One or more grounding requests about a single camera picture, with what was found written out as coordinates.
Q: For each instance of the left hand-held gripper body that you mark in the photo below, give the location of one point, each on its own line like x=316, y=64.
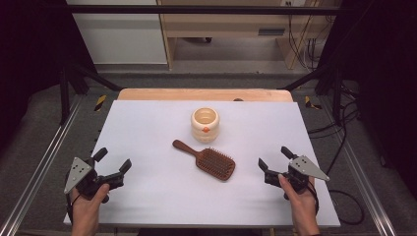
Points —
x=93, y=182

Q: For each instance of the cream ribbed cup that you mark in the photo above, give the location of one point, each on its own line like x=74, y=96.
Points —
x=200, y=136

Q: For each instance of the dark curtain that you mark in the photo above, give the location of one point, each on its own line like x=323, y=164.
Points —
x=387, y=82
x=29, y=59

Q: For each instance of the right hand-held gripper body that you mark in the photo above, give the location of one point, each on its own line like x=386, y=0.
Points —
x=296, y=177

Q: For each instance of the aluminium rail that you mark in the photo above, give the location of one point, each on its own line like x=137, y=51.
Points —
x=364, y=177
x=39, y=167

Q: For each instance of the light wooden desk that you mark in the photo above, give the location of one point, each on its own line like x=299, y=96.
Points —
x=223, y=23

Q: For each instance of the black metal stand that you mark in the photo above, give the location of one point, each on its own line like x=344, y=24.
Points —
x=64, y=95
x=337, y=95

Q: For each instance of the black horizontal frame bar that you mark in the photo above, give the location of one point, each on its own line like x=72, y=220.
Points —
x=196, y=9

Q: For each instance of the brown wooden hairbrush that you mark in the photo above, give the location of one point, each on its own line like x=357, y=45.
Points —
x=214, y=163

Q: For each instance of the white cabinet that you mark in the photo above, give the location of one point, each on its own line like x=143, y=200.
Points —
x=121, y=36

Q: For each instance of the person's left hand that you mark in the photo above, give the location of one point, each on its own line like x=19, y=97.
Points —
x=86, y=208

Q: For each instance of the yellow black tape strip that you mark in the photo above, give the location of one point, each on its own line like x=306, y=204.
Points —
x=100, y=103
x=308, y=102

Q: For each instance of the person's right hand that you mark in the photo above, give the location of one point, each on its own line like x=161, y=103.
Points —
x=303, y=205

